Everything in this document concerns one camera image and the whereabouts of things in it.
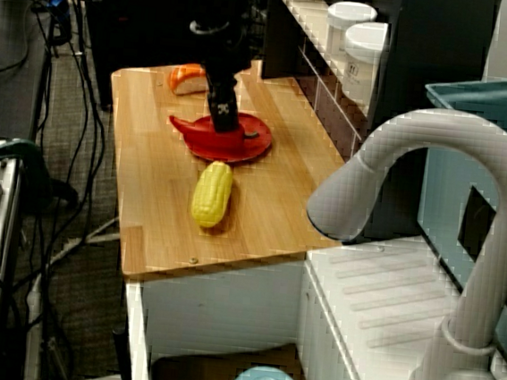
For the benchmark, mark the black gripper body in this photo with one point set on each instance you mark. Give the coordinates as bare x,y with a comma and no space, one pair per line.
224,77

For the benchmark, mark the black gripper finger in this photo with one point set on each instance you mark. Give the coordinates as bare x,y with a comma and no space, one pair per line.
225,113

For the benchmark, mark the red toy chili pepper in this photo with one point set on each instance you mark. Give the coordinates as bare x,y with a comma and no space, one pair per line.
204,137

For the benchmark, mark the salmon sushi toy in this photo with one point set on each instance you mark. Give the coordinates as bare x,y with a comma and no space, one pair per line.
187,82

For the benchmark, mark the yellow toy corn cob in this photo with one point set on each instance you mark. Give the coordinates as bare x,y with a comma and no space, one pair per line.
211,195

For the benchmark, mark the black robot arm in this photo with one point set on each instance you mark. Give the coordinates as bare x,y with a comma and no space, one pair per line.
222,3

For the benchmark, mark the red round plate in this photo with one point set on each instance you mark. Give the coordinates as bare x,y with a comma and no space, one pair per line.
257,147

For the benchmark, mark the white plastic jar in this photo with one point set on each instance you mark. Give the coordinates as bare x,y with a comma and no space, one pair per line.
360,61
349,15

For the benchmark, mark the small round metal screw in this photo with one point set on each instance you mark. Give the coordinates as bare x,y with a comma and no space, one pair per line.
192,260

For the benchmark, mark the grey white floor strip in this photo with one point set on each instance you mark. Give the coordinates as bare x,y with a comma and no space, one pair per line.
92,233

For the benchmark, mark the blue tape piece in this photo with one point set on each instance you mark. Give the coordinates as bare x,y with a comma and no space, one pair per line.
59,0

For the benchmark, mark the wide black hutch panel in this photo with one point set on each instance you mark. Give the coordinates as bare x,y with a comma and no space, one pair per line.
428,58

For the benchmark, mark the green metal clamp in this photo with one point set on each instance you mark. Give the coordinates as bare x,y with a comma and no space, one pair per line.
15,147

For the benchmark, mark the teal plastic bin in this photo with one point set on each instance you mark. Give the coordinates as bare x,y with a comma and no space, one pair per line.
443,181

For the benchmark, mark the white toy kitchen sink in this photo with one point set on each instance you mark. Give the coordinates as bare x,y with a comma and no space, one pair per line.
360,299

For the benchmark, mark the narrow black hutch post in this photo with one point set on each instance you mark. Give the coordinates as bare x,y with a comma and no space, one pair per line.
283,40

